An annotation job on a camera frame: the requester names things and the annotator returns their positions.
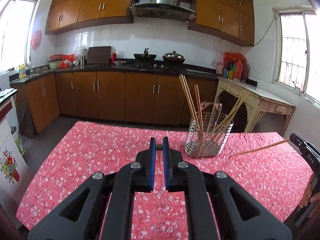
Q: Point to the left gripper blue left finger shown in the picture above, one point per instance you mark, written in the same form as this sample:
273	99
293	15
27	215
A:
102	206

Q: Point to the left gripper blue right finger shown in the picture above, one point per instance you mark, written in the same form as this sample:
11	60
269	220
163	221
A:
217	206

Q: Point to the wooden chopstick ten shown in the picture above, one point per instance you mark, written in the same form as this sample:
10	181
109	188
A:
263	148

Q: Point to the wooden chopstick six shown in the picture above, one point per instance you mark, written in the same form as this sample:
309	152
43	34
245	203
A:
240	120

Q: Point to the wooden chopstick nine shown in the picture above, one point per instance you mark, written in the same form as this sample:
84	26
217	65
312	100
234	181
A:
216	108

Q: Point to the wooden chopstick four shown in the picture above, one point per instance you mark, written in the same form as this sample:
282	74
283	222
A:
197	109

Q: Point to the wooden chopstick one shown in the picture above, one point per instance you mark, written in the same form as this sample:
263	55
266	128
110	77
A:
190	104

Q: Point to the wooden chopstick eight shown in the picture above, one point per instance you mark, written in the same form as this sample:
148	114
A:
219	130

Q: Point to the wooden chopstick five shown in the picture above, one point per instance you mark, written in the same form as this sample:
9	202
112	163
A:
159	147

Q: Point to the wooden chopstick three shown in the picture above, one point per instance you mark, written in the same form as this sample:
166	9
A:
201	144

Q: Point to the lower wooden kitchen cabinets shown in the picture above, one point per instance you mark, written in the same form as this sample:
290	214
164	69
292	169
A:
100	95

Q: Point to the person's right hand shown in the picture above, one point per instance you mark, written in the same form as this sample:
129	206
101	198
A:
307	198

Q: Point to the red floral tablecloth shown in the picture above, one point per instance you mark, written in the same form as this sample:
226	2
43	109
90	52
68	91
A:
276	177

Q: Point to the cream wooden side table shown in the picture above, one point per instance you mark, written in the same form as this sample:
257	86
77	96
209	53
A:
258	103

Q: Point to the dark sauce bottle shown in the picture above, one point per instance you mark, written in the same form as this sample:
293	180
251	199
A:
245	70

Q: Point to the white plastic bucket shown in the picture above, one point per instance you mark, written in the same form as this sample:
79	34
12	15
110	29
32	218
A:
18	139

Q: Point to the red oil jug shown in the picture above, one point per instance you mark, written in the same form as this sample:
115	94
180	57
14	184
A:
238	70

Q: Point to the green basin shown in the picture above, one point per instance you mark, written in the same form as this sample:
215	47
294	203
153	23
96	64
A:
54	64

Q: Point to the yellow dish soap bottle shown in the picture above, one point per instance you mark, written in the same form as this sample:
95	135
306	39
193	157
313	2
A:
22	71

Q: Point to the gas stove top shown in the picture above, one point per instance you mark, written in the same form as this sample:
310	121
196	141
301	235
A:
158	66

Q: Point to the small plate of food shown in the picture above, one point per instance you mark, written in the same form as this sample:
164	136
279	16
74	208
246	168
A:
119	62

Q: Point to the red plastic basin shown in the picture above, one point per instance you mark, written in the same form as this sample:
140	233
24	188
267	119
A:
56	57

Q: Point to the red bottle on counter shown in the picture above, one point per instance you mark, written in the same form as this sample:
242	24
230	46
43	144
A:
113	56

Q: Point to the dark wooden cutting board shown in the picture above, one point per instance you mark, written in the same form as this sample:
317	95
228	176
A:
99	55

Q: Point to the lidded dark cooking pot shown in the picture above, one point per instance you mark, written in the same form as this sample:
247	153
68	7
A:
173	58

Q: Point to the black wok on stove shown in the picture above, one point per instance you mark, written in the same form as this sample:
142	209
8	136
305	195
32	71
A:
145	58

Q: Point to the steel range hood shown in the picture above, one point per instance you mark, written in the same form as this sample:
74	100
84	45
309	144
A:
177	10

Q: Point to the wire utensil holder basket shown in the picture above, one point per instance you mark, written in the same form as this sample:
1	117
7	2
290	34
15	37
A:
211	147

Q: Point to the right window frame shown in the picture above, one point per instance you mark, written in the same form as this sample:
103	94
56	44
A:
298	51

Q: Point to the upper wooden wall cabinets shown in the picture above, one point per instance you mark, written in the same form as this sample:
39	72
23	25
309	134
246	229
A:
231	20

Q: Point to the red plastic bag on wall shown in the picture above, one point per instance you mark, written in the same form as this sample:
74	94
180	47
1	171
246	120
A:
36	39

